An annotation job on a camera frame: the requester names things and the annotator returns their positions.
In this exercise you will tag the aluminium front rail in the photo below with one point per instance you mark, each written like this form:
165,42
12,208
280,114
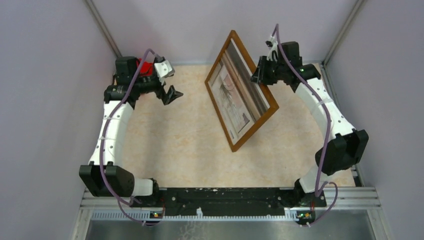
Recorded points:
352,213

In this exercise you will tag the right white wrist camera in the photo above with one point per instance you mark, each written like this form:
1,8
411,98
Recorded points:
273,49

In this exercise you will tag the wooden picture frame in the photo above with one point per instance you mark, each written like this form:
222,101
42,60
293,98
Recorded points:
267,93

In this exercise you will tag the plant window photo print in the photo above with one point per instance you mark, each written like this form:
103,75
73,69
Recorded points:
240,101

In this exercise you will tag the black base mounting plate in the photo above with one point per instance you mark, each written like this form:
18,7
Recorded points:
229,202

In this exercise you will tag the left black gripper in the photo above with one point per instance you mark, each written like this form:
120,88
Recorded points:
167,97

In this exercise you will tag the red cloth doll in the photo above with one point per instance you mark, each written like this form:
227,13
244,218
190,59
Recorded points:
125,69

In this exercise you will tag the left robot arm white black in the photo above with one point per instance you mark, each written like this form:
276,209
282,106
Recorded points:
104,175

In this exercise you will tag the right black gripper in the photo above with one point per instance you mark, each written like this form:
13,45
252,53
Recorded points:
258,76

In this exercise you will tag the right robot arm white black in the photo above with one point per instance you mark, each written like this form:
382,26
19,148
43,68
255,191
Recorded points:
343,145

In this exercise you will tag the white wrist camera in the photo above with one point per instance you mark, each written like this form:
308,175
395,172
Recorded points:
273,49
163,69

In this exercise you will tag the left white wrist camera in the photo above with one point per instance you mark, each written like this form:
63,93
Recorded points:
163,69

